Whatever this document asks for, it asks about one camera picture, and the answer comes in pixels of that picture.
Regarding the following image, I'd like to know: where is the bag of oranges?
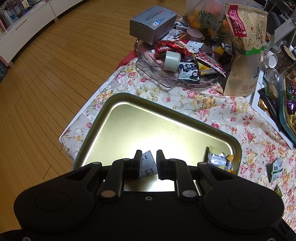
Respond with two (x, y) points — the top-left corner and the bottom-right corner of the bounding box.
(183, 0), (230, 38)

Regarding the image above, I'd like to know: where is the empty gold tin tray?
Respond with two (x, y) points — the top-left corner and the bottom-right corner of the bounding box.
(72, 92), (243, 193)

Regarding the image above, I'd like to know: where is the grey cardboard box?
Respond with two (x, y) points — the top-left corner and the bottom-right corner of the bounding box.
(129, 6), (177, 45)

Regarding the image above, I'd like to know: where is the silver yellow-green snack packet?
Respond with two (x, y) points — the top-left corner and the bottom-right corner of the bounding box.
(207, 146), (234, 172)

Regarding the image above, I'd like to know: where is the gold tin tray with snacks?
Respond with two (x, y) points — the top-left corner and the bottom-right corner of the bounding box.
(279, 74), (295, 147)

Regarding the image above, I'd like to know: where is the white tv cabinet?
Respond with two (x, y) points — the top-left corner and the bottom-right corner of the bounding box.
(1, 1), (81, 66)

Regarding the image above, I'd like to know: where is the red snack packet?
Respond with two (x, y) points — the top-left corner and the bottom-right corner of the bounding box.
(154, 40), (195, 57)

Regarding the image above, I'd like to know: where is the floral tablecloth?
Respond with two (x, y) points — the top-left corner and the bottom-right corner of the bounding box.
(59, 60), (295, 228)

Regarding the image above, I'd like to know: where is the white barcode snack packet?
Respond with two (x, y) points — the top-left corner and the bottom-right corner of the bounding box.
(140, 151), (158, 178)

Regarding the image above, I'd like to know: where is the white jar lid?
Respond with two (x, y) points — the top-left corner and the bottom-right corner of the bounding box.
(263, 51), (278, 68)

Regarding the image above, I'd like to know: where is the white green triangular packet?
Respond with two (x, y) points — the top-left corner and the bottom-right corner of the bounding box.
(266, 157), (283, 183)

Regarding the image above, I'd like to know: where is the kraft paper cereal bag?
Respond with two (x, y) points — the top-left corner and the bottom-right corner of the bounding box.
(224, 3), (268, 97)

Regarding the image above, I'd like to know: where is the clear glass dish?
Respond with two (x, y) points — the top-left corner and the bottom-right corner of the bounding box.
(134, 39), (224, 90)

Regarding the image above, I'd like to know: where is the clear tape roll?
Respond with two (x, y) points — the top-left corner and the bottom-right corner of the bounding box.
(163, 51), (181, 72)

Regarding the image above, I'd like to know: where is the blueberry snack packet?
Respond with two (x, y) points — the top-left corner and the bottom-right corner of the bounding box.
(178, 62), (200, 83)

